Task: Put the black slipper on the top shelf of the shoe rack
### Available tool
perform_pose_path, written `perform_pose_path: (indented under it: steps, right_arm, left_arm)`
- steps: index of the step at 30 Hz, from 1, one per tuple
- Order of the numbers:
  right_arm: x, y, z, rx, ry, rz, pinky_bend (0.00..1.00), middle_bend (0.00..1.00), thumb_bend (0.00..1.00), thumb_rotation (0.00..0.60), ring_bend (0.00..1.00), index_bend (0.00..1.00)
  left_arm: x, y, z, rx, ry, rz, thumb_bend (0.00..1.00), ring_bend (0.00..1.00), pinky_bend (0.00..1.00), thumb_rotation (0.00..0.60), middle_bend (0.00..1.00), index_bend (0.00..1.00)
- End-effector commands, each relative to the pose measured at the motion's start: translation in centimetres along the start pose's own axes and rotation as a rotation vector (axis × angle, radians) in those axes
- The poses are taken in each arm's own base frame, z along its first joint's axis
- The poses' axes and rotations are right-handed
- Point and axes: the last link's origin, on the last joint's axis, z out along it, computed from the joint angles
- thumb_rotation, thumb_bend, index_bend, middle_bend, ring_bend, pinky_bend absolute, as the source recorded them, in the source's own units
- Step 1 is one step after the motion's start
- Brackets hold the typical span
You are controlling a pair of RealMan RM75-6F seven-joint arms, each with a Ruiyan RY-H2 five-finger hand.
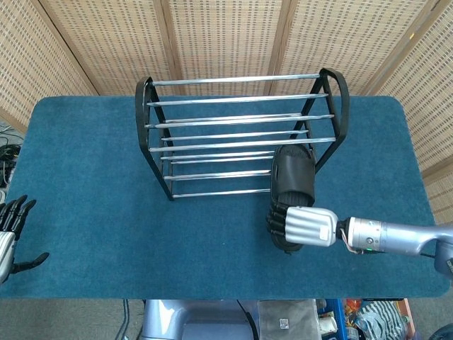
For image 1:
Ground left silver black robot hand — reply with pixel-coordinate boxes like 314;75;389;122
0;194;50;285

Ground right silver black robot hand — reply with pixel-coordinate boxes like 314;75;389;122
265;205;340;249

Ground black rubber slipper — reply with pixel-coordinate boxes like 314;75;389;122
269;144;316;254

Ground black metal shoe rack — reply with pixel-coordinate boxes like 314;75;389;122
134;67;350;202

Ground grey fabric bag with label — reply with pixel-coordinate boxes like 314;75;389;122
257;299;320;340

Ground white paper cup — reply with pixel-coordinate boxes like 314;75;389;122
318;314;336;334

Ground black white striped bag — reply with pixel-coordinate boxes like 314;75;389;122
354;300;408;340

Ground blue carpet mat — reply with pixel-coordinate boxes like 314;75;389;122
0;94;451;300

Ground silver blue robot torso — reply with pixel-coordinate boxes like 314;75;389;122
141;299;260;340

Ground woven wicker folding screen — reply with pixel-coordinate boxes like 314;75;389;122
0;0;453;224

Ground blue metal cart frame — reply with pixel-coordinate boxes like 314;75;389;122
324;299;346;340

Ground tangled floor cables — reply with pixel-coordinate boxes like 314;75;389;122
0;120;24;188

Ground black cable on torso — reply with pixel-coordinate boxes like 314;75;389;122
236;300;258;340

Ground thin black floor cable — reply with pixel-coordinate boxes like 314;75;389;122
113;299;130;340

